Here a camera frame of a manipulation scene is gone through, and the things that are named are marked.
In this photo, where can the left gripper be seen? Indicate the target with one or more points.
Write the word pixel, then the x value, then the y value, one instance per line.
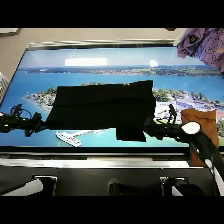
pixel 37 122

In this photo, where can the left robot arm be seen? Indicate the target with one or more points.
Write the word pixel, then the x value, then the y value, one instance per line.
pixel 13 124

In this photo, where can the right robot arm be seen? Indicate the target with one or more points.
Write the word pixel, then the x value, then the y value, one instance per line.
pixel 200 140

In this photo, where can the black garment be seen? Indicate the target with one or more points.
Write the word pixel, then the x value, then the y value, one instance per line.
pixel 100 106

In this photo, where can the purple patterned garment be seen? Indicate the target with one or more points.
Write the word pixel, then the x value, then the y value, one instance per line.
pixel 203 46

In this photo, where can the silver frame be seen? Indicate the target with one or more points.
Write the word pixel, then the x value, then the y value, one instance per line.
pixel 100 163

